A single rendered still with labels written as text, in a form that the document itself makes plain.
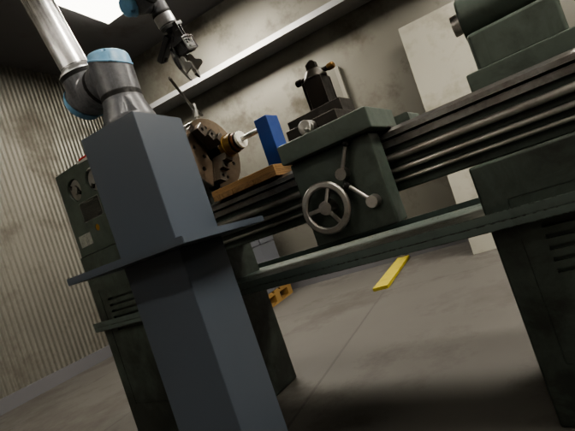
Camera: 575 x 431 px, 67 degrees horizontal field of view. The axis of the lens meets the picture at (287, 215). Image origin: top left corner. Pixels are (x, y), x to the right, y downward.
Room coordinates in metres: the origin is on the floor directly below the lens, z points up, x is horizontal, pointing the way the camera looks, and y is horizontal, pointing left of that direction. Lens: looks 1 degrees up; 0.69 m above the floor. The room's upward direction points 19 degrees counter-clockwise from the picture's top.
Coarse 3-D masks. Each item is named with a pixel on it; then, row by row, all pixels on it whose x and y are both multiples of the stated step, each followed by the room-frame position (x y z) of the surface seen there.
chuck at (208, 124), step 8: (200, 120) 1.79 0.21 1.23; (208, 120) 1.83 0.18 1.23; (184, 128) 1.74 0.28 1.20; (208, 128) 1.81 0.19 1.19; (216, 128) 1.86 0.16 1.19; (192, 136) 1.72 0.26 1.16; (192, 144) 1.70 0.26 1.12; (200, 144) 1.75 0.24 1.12; (200, 152) 1.73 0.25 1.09; (208, 152) 1.87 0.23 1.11; (200, 160) 1.72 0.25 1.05; (208, 160) 1.76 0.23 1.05; (200, 168) 1.70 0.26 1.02; (208, 168) 1.74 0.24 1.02; (232, 168) 1.86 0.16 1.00; (208, 176) 1.73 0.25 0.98; (232, 176) 1.85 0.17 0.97; (208, 184) 1.72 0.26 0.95; (224, 184) 1.80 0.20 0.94; (208, 192) 1.79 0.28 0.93
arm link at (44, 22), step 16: (32, 0) 1.21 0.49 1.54; (48, 0) 1.23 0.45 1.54; (32, 16) 1.23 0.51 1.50; (48, 16) 1.23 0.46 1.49; (48, 32) 1.23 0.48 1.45; (64, 32) 1.25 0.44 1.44; (48, 48) 1.25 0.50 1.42; (64, 48) 1.24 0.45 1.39; (80, 48) 1.29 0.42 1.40; (64, 64) 1.25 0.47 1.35; (80, 64) 1.25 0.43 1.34; (64, 80) 1.25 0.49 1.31; (80, 80) 1.23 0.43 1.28; (64, 96) 1.29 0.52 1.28; (80, 96) 1.24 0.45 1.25; (80, 112) 1.29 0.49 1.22; (96, 112) 1.29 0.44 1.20
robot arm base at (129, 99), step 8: (120, 88) 1.17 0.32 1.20; (128, 88) 1.18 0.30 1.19; (136, 88) 1.20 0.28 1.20; (104, 96) 1.18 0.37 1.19; (112, 96) 1.17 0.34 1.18; (120, 96) 1.17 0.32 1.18; (128, 96) 1.17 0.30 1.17; (136, 96) 1.19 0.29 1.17; (104, 104) 1.18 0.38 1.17; (112, 104) 1.16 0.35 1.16; (120, 104) 1.16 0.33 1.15; (128, 104) 1.17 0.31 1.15; (136, 104) 1.17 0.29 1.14; (144, 104) 1.19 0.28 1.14; (104, 112) 1.18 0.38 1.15; (112, 112) 1.16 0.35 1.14; (120, 112) 1.15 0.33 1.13; (128, 112) 1.15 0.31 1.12; (144, 112) 1.18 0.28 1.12; (152, 112) 1.21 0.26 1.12; (104, 120) 1.17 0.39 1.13; (112, 120) 1.15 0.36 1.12
